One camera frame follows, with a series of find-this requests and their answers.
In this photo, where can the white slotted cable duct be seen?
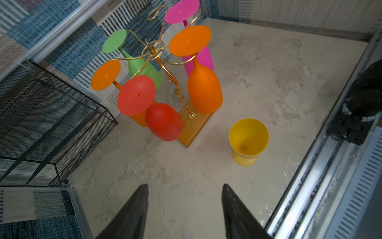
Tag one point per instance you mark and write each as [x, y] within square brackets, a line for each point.
[352, 208]

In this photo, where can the pink wine glass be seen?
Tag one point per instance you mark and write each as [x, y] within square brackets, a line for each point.
[191, 43]

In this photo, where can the yellow wine glass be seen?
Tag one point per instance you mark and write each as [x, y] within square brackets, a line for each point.
[248, 139]

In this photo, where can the wooden rack base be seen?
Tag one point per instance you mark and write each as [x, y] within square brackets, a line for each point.
[191, 126]

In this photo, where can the black wire mesh shelf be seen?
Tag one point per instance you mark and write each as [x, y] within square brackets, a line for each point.
[47, 127]

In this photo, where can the green wine glass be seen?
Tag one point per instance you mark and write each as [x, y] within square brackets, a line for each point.
[136, 65]

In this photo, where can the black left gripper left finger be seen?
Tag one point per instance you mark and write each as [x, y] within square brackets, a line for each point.
[130, 221]

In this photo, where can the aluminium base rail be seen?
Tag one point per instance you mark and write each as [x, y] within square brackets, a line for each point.
[317, 189]

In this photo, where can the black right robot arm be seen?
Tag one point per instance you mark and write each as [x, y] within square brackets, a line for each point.
[362, 103]

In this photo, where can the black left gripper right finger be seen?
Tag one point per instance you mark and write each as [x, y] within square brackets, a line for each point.
[239, 222]

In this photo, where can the red wine glass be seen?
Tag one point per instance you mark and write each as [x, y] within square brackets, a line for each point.
[164, 121]

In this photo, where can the gold wire glass rack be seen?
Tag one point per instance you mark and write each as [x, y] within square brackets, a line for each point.
[153, 51]

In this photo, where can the orange wine glass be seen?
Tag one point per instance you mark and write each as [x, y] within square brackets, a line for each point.
[107, 76]
[204, 89]

